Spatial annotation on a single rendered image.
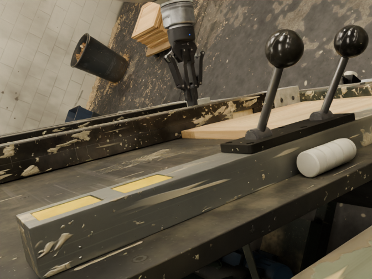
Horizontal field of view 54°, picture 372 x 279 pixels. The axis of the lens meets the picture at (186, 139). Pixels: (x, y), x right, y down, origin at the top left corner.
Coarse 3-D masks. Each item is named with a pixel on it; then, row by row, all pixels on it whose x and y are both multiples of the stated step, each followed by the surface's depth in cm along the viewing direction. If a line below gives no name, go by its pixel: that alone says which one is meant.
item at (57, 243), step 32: (352, 128) 48; (224, 160) 37; (256, 160) 38; (288, 160) 41; (96, 192) 33; (128, 192) 31; (160, 192) 32; (192, 192) 33; (224, 192) 36; (32, 224) 26; (64, 224) 27; (96, 224) 28; (128, 224) 30; (160, 224) 32; (32, 256) 27; (64, 256) 27; (96, 256) 28
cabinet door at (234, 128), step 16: (368, 96) 99; (272, 112) 102; (288, 112) 95; (304, 112) 89; (336, 112) 79; (192, 128) 93; (208, 128) 87; (224, 128) 81; (240, 128) 77; (272, 128) 69
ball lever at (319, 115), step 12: (336, 36) 43; (348, 36) 41; (360, 36) 41; (336, 48) 43; (348, 48) 42; (360, 48) 42; (336, 72) 45; (336, 84) 45; (324, 108) 47; (312, 120) 48
